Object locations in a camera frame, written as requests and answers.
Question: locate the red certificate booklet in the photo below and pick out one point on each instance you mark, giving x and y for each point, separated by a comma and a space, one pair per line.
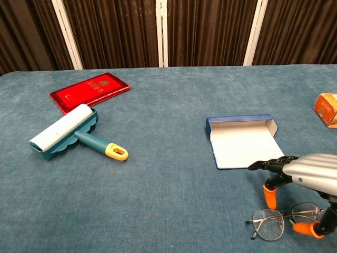
89, 91

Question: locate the orange cardboard box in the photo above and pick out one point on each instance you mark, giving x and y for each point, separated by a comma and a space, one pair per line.
327, 109

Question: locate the teal lint roller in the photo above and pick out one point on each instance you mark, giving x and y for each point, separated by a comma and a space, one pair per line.
63, 126

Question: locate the teal table cloth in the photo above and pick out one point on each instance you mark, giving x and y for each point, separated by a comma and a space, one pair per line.
163, 158

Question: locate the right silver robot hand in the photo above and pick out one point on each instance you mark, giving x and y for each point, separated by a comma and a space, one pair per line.
310, 168

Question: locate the wire-frame eyeglasses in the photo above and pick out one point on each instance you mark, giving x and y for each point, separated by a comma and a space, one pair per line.
268, 225

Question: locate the small blue-edged card pouch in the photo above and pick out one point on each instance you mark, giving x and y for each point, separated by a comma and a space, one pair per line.
242, 150

